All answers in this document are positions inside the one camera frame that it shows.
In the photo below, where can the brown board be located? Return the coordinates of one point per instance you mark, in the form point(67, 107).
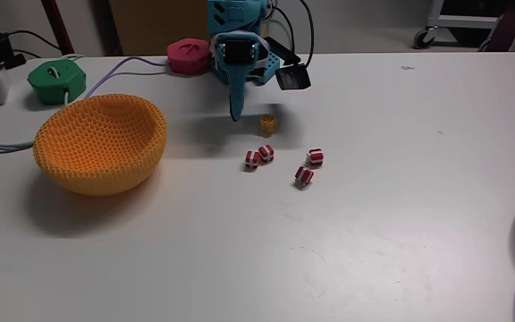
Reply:
point(159, 24)

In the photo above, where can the pink octagonal box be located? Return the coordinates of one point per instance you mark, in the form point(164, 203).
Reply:
point(188, 56)

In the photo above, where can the dark red pole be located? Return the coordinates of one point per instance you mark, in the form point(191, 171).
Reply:
point(58, 27)

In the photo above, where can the dark red chair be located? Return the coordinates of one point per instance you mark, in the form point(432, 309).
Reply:
point(505, 31)

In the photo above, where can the grey wheeled cart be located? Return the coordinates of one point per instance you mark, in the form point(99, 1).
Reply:
point(458, 21)

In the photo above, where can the black webcam with mount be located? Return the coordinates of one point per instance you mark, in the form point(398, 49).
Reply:
point(293, 78)

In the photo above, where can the green octagonal box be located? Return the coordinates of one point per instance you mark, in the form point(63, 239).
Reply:
point(56, 82)

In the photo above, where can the red white striped cube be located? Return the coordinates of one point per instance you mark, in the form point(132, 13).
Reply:
point(304, 175)
point(315, 157)
point(266, 153)
point(252, 159)

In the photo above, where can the yellow honeycomb basket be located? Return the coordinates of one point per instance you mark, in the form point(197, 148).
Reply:
point(101, 143)

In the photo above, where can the yellow cube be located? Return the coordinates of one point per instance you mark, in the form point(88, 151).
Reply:
point(268, 124)

